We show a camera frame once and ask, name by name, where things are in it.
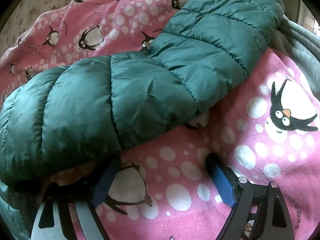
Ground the grey cloth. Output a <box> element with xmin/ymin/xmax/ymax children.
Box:
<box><xmin>271</xmin><ymin>14</ymin><xmax>320</xmax><ymax>98</ymax></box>

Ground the floral print bedsheet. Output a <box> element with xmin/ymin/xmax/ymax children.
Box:
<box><xmin>2</xmin><ymin>0</ymin><xmax>100</xmax><ymax>48</ymax></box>

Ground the pink penguin print blanket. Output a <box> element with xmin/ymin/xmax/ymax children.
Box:
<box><xmin>0</xmin><ymin>0</ymin><xmax>320</xmax><ymax>240</ymax></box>

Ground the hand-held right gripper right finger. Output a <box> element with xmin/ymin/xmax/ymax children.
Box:
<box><xmin>205</xmin><ymin>152</ymin><xmax>298</xmax><ymax>240</ymax></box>

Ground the green puffer jacket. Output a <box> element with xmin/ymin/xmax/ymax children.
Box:
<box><xmin>0</xmin><ymin>0</ymin><xmax>285</xmax><ymax>188</ymax></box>

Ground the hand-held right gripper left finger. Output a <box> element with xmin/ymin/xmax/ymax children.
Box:
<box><xmin>32</xmin><ymin>154</ymin><xmax>121</xmax><ymax>240</ymax></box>

